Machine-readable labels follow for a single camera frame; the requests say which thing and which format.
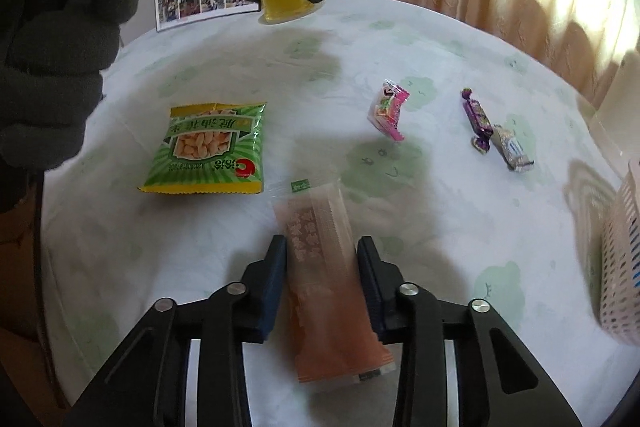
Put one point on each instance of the yellow jelly cup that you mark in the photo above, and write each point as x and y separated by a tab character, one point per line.
280	6

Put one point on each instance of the silver wrapped candy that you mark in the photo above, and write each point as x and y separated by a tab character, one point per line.
512	148

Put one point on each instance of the green peanut packet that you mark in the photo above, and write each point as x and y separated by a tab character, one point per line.
210	152

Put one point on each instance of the person's left hand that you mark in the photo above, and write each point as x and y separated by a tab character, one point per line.
55	72

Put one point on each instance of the pale plastic basket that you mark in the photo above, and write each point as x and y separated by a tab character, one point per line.
620	257

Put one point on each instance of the orange snack packet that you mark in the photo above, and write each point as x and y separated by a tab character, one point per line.
325	287

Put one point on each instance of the pink candy packet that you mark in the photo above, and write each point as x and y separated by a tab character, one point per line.
387	109

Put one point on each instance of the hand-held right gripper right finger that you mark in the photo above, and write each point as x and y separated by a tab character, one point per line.
372	289

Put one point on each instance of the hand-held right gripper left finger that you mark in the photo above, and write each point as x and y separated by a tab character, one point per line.
272	289

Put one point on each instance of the purple wrapped candy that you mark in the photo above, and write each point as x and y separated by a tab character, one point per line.
476	122

